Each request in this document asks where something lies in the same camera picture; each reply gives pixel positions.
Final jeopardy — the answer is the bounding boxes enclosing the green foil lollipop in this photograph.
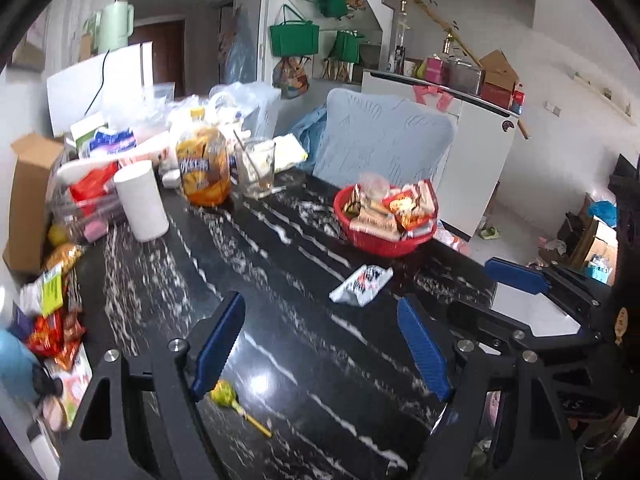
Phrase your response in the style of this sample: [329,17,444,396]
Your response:
[209,379,272,439]

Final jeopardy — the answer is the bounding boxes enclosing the white black snack packet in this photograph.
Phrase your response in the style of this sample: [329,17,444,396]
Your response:
[329,266,394,307]

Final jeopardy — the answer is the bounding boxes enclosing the red white snack bag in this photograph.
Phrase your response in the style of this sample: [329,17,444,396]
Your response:
[382,179,438,237]

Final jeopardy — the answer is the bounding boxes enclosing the pink seaweed roll packet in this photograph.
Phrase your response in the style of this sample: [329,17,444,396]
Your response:
[349,207,401,242]

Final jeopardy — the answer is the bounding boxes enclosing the clear zip bag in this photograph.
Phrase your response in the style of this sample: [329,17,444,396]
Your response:
[358,172,390,202]

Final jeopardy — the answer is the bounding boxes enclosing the red plastic basket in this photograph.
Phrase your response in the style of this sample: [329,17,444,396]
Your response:
[333,179,439,258]

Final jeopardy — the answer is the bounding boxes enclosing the white cabinet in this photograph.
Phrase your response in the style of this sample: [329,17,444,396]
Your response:
[361,70,520,240]

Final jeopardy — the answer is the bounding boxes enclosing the white paper towel roll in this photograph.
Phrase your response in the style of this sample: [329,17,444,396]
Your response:
[113,160,169,243]

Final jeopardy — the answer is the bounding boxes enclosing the clear glass cup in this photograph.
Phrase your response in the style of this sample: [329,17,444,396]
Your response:
[234,138,276,200]

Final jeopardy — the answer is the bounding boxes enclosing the iced tea bottle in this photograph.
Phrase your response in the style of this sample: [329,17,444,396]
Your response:
[176,106,231,208]

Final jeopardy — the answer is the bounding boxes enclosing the blue round gadget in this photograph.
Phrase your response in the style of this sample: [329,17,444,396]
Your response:
[0,330,41,404]

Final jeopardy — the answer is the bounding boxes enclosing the brown cardboard box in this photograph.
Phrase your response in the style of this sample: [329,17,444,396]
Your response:
[3,132,63,274]

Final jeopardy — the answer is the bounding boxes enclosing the green tote bag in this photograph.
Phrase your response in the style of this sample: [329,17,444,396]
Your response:
[269,4,320,58]

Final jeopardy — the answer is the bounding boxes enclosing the green electric kettle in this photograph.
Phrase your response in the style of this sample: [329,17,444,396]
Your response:
[96,0,134,53]

